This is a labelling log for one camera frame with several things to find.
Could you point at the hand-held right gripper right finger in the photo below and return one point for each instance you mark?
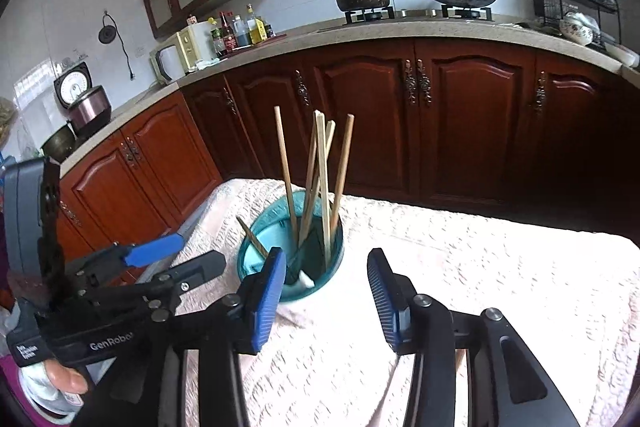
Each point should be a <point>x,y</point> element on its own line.
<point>386,302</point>

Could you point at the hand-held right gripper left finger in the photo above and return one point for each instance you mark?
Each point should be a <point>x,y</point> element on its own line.
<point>265,302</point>

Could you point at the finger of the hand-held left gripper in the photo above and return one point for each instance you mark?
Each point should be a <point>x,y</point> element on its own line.
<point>200,264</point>
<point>155,249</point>

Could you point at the wooden chopstick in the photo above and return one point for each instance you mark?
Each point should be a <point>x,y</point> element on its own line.
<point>252,237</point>
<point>342,167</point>
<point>306,219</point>
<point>322,177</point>
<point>311,157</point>
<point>285,167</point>

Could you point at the person's left hand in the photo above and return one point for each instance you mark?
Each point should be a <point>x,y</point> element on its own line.
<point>65,379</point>

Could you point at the brass pot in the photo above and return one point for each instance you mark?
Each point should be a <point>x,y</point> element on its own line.
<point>57,144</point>

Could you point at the white quilted cloth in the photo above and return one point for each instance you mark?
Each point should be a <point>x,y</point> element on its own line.
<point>450,247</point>

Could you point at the metallic rice cooker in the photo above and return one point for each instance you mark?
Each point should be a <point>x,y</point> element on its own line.
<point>90,109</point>

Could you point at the dial kitchen scale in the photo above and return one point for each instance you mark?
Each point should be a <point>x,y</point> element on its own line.
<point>74,84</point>

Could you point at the white rag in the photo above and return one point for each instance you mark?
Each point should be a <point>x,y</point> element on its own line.
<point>207,63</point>

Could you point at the cream microwave oven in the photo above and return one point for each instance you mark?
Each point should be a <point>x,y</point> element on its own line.
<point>187,49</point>

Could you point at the wooden base cabinet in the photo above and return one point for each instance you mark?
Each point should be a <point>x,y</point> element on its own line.
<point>475,117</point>

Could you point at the red label sauce bottle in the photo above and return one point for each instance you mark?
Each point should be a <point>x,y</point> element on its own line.
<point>229,37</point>

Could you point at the yellow oil bottle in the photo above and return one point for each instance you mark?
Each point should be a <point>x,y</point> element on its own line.
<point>256,29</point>

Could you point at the small dark bottle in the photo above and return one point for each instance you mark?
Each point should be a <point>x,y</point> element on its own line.
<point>269,32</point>

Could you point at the gas stove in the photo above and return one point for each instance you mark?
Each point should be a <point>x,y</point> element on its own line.
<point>415,13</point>

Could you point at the floral porcelain tureen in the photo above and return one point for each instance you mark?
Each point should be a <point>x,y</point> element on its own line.
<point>577,29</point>

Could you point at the white bowl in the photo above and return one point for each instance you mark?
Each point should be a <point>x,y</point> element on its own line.
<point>622,54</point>

